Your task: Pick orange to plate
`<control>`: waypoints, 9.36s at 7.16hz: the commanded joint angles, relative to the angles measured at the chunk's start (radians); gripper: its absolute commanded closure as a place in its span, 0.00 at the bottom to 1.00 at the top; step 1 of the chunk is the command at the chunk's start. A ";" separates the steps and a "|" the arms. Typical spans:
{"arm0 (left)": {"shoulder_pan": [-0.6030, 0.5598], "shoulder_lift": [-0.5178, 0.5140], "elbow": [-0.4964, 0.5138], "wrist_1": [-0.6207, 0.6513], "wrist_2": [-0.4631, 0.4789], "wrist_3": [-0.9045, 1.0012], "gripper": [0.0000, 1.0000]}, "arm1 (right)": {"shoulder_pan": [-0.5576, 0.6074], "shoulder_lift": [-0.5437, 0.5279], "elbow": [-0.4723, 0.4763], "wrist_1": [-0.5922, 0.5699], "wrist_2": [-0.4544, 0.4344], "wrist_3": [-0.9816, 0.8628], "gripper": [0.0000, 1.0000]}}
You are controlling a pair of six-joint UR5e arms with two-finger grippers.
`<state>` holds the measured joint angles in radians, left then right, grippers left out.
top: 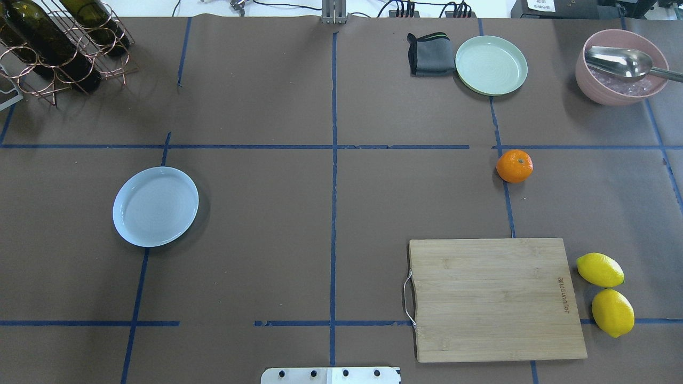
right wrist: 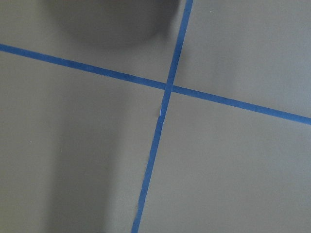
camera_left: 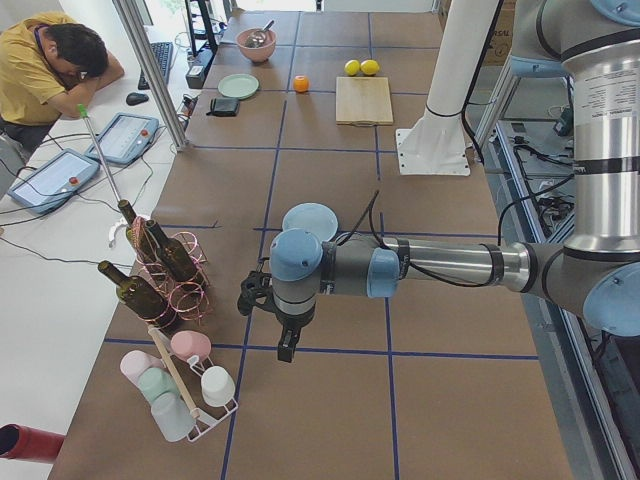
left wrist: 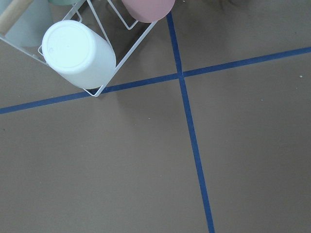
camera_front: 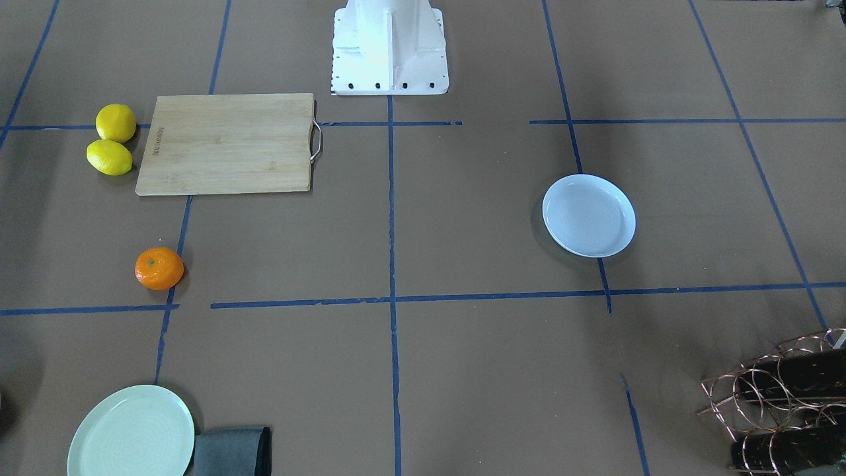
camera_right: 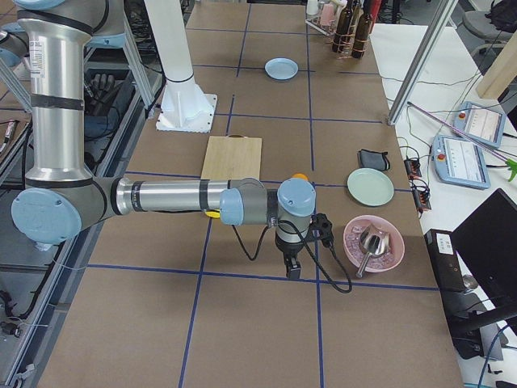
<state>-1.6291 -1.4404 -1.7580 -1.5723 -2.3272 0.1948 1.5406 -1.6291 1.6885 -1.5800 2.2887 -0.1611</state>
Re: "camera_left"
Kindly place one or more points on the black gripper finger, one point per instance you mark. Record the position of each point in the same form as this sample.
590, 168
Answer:
286, 348

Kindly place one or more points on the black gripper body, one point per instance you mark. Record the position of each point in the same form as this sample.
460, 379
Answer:
291, 323

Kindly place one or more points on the orange fruit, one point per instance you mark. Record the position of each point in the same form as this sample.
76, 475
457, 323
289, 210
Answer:
301, 84

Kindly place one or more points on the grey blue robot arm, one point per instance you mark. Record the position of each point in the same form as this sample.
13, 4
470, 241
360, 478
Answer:
594, 273

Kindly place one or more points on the light blue plate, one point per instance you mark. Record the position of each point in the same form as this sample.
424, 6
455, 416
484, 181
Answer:
312, 217

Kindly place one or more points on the light green plate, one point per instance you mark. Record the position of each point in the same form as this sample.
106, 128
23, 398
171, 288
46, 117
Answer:
238, 86

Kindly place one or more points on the white cup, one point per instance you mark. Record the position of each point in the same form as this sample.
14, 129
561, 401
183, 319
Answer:
218, 387

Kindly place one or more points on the pink cup top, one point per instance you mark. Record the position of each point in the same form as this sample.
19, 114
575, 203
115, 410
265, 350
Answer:
188, 343

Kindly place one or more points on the pale blue cup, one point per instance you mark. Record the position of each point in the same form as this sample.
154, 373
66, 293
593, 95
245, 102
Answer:
172, 416

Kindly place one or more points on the wooden stick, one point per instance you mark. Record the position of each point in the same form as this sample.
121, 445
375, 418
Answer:
160, 342

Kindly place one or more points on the middle dark wine bottle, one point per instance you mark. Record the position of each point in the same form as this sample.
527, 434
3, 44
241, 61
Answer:
173, 255

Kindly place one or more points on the dark wine bottle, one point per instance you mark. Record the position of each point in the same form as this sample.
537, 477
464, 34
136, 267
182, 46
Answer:
173, 255
139, 296
136, 234

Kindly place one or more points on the mint green cup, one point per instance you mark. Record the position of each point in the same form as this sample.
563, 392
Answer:
154, 382

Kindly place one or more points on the pale pink cup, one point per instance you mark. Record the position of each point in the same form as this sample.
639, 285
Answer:
134, 363

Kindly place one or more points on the front dark wine bottle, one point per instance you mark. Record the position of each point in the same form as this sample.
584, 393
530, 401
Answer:
139, 296

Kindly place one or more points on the rear dark wine bottle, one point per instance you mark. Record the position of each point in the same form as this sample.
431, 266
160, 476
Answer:
136, 234

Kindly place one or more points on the wooden cutting board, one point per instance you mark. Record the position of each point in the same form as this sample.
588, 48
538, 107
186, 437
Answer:
363, 101

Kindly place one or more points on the far teach pendant tablet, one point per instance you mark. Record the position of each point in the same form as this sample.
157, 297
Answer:
126, 137

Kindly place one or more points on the teach pendant tablet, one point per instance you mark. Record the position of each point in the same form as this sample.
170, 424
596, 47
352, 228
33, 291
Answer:
56, 181
126, 137

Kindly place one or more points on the left yellow lemon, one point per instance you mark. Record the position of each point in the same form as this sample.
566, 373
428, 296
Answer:
352, 67

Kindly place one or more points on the yellow lemon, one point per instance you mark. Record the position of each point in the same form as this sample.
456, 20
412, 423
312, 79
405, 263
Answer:
369, 67
352, 67

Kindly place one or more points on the right yellow lemon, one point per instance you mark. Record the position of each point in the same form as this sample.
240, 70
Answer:
369, 67

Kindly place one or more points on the pink bowl with ice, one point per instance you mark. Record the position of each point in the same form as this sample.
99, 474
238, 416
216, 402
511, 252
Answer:
256, 52

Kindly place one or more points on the black computer mouse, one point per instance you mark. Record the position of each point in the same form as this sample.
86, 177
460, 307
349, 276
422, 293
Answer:
136, 98

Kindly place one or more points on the near teach pendant tablet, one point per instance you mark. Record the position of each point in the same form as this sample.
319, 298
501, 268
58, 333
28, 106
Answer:
56, 181

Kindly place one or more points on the red cylinder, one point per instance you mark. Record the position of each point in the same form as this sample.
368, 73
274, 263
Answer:
24, 443

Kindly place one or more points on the metal scoop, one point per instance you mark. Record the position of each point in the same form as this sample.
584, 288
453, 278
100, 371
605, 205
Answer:
258, 37

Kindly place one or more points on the metal rod green tip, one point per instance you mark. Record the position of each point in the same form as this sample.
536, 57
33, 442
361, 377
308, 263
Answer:
82, 110

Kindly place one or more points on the cardboard box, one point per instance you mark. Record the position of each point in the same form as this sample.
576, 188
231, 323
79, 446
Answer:
500, 43

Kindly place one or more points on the person in yellow shirt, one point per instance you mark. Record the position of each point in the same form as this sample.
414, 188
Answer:
50, 64

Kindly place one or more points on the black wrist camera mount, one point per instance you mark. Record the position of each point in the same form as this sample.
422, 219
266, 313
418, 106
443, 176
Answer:
256, 292

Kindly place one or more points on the white wire cup rack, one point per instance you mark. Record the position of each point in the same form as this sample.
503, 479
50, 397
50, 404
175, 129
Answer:
207, 421

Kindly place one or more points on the copper wire bottle rack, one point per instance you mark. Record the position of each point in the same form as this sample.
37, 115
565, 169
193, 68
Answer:
189, 300

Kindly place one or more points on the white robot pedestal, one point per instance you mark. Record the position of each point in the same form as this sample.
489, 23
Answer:
436, 145

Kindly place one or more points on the aluminium frame post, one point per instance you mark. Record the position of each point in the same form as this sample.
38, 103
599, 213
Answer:
134, 29

